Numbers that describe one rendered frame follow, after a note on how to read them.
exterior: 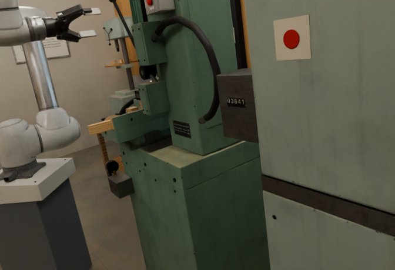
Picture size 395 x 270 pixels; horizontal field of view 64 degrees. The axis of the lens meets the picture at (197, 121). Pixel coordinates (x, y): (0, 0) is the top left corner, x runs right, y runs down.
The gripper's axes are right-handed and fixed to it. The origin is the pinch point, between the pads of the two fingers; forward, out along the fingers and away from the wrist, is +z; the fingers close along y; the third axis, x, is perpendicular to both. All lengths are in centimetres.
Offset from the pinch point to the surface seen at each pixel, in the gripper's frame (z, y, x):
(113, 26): 95, -175, 133
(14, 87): -13, -266, 133
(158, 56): 9.4, 17.7, -32.1
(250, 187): 33, -2, -89
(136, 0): 16.2, 11.5, -0.1
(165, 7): 9.2, 35.4, -25.2
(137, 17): 15.6, 6.5, -4.9
